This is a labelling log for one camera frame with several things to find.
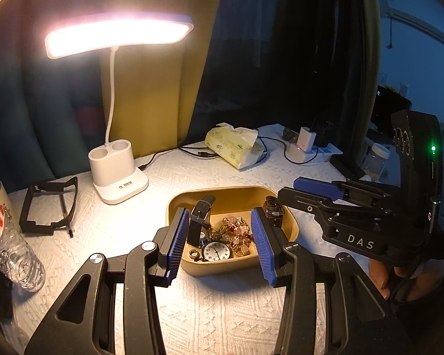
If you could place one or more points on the white power strip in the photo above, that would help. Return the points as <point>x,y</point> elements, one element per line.
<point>318,155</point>

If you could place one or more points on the yellow tissue pack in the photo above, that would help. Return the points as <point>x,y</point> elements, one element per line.
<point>231,148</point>

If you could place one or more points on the silver pocket watch with clasp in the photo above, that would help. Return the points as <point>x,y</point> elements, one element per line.
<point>216,252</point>

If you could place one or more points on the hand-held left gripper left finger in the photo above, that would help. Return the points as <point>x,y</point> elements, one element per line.
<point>178,244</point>

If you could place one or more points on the dark curtain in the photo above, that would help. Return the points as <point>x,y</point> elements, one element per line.
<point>288,51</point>

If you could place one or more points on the black plastic frame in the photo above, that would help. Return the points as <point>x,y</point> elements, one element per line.
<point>26,225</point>

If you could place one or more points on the yellow plastic bin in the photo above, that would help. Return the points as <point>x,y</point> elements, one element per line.
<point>225,269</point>

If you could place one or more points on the person's right hand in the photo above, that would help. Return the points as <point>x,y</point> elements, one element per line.
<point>381,277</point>

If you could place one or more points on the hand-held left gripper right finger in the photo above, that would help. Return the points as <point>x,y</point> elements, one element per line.
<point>262,244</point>

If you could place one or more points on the clear jar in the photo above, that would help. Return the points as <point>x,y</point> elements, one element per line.
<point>376,162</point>

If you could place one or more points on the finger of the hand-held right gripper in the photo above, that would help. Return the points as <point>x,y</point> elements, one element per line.
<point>318,188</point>
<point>303,201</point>

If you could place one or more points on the teal curtain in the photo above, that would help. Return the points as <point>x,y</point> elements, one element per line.
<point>40,118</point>

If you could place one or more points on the yellow curtain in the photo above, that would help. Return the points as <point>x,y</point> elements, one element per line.
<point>196,81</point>

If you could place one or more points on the white textured tablecloth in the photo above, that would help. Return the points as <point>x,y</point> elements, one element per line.
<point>214,314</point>

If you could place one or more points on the black flat device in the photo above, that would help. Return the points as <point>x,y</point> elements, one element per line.
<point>349,168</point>

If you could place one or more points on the white desk lamp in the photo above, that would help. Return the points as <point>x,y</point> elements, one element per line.
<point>114,181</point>

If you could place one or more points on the clear plastic water bottle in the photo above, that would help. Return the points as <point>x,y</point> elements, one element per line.
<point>18,266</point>

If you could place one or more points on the white charger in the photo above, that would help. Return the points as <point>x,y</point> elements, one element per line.
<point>305,140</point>

